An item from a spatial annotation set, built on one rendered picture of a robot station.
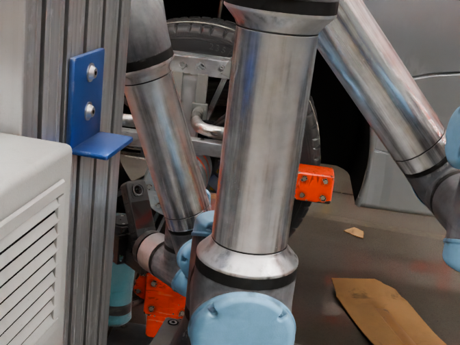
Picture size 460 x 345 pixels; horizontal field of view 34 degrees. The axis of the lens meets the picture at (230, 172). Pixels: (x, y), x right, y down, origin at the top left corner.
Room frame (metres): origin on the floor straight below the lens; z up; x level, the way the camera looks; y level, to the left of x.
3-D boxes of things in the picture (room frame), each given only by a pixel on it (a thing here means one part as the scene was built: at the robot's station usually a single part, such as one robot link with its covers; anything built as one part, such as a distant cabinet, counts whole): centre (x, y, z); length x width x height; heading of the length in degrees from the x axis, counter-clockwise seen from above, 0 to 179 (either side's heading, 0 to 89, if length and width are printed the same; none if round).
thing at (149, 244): (1.29, 0.11, 0.81); 0.08 x 0.05 x 0.08; 132
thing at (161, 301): (1.75, 0.11, 0.48); 0.16 x 0.12 x 0.17; 177
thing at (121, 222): (1.35, 0.17, 0.80); 0.12 x 0.08 x 0.09; 42
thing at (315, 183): (1.70, -0.20, 0.85); 0.09 x 0.08 x 0.07; 87
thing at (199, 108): (1.58, 0.02, 1.03); 0.19 x 0.18 x 0.11; 177
